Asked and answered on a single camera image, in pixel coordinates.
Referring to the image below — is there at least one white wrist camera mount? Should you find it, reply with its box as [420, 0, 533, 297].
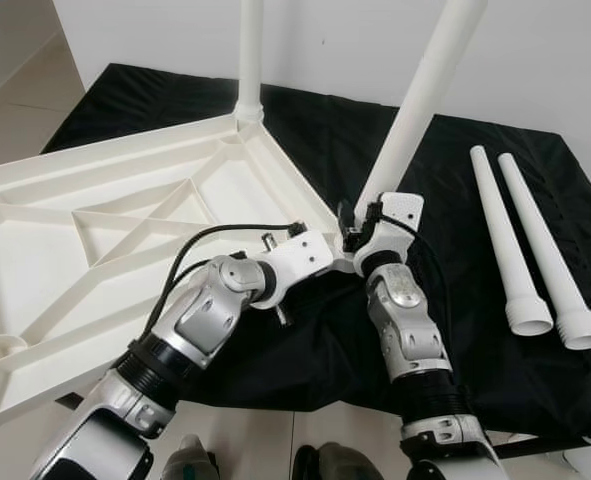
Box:
[265, 228, 337, 303]
[353, 192, 426, 277]

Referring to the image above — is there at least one grey right robot foot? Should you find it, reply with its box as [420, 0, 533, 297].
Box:
[293, 442, 384, 480]

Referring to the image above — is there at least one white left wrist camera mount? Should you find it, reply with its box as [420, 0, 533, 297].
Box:
[265, 228, 337, 303]

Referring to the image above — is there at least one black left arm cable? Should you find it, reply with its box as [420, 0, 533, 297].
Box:
[140, 222, 309, 343]

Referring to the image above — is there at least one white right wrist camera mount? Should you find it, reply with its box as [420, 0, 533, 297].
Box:
[353, 192, 426, 277]

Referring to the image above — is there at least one grey left robot foot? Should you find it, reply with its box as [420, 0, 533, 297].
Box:
[160, 435, 221, 480]

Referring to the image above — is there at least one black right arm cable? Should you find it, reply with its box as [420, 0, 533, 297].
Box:
[373, 208, 454, 336]

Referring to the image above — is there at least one grey robot foot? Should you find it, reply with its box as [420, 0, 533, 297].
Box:
[160, 435, 221, 480]
[293, 442, 384, 480]

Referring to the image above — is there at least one white plastic children table top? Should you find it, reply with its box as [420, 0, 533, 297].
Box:
[0, 112, 356, 429]

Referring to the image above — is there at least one black table cloth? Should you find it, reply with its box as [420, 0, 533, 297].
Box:
[35, 63, 591, 443]

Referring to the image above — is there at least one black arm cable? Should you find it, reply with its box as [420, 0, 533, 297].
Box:
[140, 222, 309, 343]
[373, 208, 454, 336]

